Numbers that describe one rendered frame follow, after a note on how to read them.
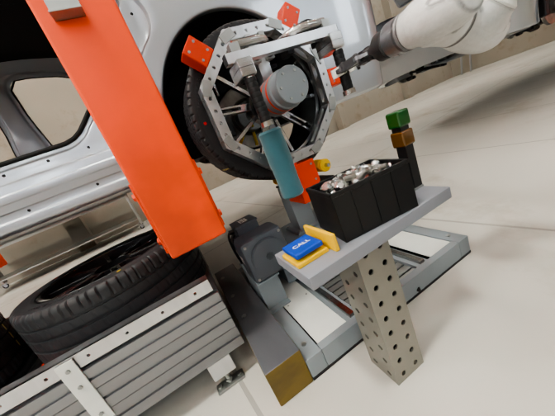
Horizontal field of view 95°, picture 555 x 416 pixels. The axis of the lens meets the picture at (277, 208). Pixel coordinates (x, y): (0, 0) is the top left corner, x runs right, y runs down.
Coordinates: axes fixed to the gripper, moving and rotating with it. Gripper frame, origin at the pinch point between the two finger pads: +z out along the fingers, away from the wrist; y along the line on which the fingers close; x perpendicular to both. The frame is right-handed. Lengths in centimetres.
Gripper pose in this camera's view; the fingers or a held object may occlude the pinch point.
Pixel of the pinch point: (343, 70)
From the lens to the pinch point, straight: 102.7
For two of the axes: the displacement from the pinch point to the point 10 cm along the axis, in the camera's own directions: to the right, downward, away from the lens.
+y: 8.4, -4.4, 3.1
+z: -4.0, -1.1, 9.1
